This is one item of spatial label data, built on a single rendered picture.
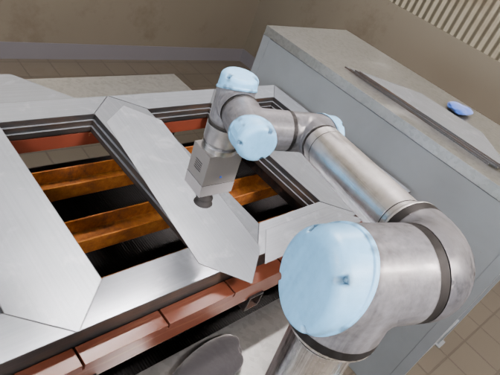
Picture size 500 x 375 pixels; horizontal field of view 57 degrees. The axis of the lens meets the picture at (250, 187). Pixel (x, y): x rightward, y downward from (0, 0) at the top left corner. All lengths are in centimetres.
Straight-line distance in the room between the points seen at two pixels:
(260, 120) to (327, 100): 114
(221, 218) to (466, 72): 248
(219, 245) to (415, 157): 88
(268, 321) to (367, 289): 81
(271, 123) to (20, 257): 54
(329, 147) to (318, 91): 117
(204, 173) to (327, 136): 28
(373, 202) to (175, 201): 64
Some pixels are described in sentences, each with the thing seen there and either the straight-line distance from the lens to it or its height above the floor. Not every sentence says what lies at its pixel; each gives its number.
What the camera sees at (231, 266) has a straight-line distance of 107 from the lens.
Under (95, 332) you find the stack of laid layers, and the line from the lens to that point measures 94.
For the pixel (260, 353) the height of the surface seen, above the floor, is 68.
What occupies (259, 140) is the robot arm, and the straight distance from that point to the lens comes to 78.
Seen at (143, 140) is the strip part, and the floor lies 87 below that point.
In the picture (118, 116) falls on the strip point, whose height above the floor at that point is 87.
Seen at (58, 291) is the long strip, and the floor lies 87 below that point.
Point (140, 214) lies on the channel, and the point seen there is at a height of 68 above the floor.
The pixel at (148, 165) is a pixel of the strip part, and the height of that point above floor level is 87.
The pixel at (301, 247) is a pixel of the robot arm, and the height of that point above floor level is 130.
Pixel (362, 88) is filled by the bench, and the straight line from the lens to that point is 185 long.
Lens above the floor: 161
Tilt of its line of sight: 34 degrees down
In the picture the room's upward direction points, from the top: 23 degrees clockwise
